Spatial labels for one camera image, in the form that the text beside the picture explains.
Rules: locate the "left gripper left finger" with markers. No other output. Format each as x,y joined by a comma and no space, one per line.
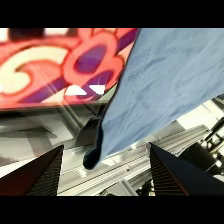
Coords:
40,176

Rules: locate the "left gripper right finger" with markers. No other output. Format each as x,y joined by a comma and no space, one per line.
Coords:
176,176

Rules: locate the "blue shirt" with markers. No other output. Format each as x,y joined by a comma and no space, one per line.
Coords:
166,86

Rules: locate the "silver frame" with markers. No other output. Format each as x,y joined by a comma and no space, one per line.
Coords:
100,180

